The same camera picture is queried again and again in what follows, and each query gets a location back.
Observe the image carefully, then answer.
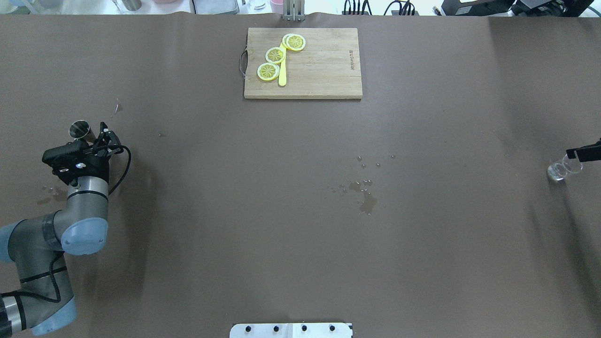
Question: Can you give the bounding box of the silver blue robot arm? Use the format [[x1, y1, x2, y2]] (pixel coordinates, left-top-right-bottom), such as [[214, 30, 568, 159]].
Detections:
[[0, 121, 129, 338]]

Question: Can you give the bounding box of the lemon slice near handle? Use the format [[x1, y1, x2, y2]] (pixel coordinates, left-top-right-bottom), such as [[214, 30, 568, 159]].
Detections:
[[257, 62, 280, 81]]

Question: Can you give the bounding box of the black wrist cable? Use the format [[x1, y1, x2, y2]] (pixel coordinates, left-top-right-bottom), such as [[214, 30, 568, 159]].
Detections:
[[107, 146, 132, 196]]

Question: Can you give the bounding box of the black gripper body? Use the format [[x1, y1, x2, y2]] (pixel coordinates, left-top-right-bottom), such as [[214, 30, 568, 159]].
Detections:
[[70, 148, 111, 184]]

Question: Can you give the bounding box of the wooden cutting board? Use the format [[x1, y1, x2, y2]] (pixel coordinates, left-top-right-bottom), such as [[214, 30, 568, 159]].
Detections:
[[243, 28, 363, 99]]

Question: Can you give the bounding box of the middle lemon slice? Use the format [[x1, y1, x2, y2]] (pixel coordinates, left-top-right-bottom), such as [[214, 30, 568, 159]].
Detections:
[[265, 46, 287, 64]]

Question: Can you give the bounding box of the steel jigger measuring cup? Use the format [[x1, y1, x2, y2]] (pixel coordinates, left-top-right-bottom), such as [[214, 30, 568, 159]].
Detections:
[[69, 120, 96, 143]]

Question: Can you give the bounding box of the clear glass shaker cup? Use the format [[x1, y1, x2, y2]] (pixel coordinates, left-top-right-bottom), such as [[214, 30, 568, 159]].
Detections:
[[547, 154, 583, 182]]

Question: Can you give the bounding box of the lemon slice far end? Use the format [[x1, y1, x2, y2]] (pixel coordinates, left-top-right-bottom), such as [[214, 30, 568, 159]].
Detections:
[[282, 33, 306, 52]]

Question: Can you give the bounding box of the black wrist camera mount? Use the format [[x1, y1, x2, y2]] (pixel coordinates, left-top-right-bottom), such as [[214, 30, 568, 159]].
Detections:
[[42, 140, 89, 176]]

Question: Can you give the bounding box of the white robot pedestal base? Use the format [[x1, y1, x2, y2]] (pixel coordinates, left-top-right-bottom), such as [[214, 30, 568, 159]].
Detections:
[[229, 322, 354, 338]]

